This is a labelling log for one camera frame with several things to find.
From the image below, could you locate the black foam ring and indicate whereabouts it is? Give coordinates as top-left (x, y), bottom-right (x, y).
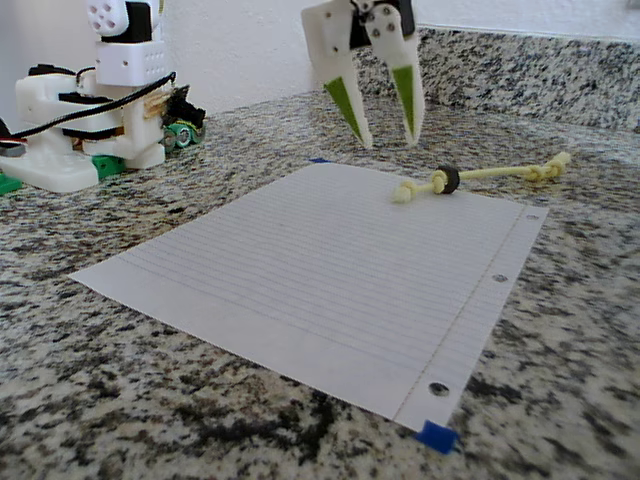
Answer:
top-left (435, 164), bottom-right (461, 195)

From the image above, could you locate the yellow knotted rope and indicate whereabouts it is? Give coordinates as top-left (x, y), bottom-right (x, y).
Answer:
top-left (389, 152), bottom-right (572, 205)

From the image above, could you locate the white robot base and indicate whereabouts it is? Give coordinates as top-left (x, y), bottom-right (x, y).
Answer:
top-left (0, 62), bottom-right (167, 194)

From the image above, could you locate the motor controller board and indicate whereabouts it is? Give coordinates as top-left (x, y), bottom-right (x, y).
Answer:
top-left (160, 84), bottom-right (207, 152)

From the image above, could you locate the lined white paper sheet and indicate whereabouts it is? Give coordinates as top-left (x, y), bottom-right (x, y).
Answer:
top-left (68, 163), bottom-right (550, 432)

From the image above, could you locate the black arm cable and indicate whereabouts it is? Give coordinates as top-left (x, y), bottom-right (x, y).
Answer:
top-left (9, 71), bottom-right (177, 139)

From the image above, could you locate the red white wire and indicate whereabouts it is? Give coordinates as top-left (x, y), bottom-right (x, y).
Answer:
top-left (0, 135), bottom-right (32, 158)

